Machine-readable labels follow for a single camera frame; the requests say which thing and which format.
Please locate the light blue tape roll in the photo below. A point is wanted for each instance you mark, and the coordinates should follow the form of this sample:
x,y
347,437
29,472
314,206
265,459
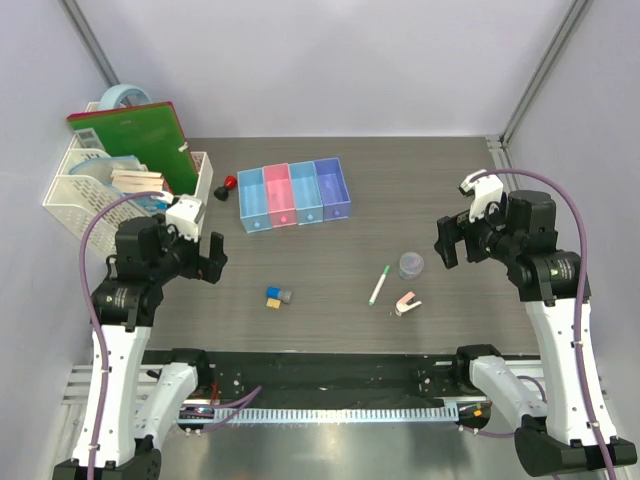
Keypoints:
x,y
117,94

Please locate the red black stamp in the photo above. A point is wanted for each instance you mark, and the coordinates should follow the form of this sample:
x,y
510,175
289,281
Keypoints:
x,y
222,192

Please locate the purple drawer box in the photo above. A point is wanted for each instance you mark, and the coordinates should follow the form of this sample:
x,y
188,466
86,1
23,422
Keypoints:
x,y
333,189

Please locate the pink staple remover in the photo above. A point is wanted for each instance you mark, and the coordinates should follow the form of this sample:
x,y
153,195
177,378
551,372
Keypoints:
x,y
406,303

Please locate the pink drawer box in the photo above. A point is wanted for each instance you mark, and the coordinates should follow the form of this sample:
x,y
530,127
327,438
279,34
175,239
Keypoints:
x,y
280,197

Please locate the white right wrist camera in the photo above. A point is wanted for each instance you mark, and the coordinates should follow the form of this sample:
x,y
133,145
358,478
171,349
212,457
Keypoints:
x,y
484,188

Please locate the clear paperclip jar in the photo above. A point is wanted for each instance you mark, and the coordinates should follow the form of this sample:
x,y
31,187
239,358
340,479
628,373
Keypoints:
x,y
411,265

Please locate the clear blue plastic pouch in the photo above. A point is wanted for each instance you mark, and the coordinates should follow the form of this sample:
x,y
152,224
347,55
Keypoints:
x,y
101,168

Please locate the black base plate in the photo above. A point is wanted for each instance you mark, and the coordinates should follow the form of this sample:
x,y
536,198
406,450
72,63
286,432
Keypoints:
x,y
337,381

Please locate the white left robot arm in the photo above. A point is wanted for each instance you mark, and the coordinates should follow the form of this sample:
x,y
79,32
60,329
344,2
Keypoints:
x,y
122,437

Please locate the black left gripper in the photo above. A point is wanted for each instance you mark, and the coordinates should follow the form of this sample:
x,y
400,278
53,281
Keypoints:
x,y
192,271

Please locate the green folder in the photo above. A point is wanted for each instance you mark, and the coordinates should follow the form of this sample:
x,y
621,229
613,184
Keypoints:
x,y
152,133

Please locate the blue grey pencil sharpener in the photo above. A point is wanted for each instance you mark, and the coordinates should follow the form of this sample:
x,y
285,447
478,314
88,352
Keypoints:
x,y
279,294

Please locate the white slotted cable duct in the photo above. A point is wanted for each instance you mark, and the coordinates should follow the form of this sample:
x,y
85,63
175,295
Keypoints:
x,y
256,416

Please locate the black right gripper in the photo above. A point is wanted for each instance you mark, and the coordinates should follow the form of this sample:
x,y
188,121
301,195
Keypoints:
x,y
461,227

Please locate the stack of notebooks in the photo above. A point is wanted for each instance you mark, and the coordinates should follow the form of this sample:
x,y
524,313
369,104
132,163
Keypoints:
x,y
134,181

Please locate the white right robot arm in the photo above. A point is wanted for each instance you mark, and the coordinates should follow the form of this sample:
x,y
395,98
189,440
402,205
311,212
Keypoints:
x,y
570,431

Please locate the green white marker pen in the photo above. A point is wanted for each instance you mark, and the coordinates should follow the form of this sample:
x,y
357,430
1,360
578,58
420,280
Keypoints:
x,y
376,291

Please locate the light blue drawer box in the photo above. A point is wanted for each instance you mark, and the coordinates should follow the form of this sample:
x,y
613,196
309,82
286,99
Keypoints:
x,y
253,205

